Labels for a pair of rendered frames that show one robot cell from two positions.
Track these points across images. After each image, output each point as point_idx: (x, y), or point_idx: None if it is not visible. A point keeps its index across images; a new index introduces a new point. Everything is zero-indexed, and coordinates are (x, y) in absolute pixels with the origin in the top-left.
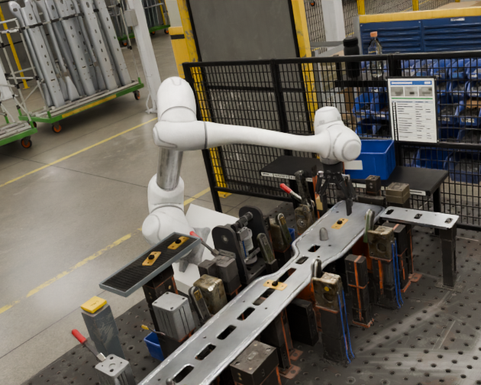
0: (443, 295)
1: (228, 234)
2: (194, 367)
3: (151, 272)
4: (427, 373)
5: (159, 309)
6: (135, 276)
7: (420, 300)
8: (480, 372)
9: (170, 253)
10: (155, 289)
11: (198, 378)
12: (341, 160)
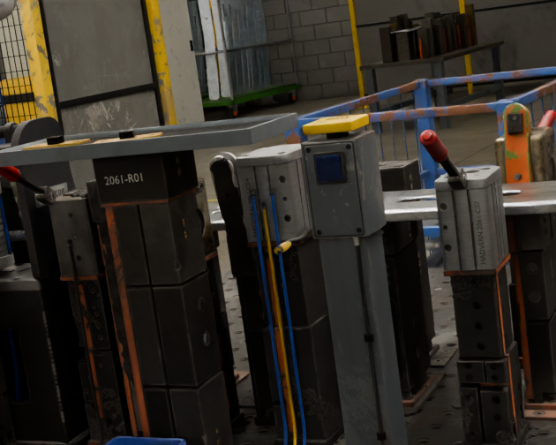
0: None
1: (52, 133)
2: (402, 198)
3: (199, 128)
4: (229, 310)
5: (297, 159)
6: (212, 130)
7: None
8: (228, 291)
9: (108, 139)
10: (194, 192)
11: (430, 191)
12: (9, 9)
